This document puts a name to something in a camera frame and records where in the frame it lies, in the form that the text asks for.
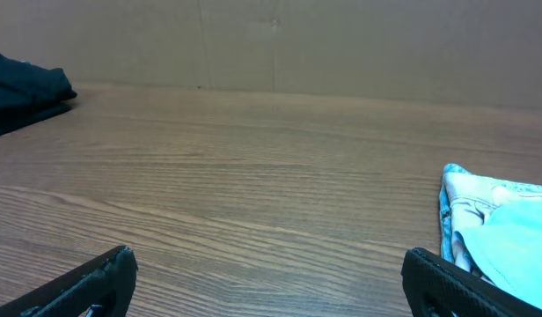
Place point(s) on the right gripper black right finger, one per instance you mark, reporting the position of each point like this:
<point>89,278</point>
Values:
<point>435,287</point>

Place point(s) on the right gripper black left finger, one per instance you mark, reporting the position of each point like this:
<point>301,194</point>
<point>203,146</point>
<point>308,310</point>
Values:
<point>103,286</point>

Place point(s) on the beige shorts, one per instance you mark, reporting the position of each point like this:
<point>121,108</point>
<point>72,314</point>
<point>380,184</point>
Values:
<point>467,199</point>

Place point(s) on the light blue printed t-shirt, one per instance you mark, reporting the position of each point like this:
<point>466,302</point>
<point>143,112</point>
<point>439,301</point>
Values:
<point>507,249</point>

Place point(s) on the black folded t-shirt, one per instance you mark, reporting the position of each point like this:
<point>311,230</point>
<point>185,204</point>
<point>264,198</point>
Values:
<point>31,94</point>

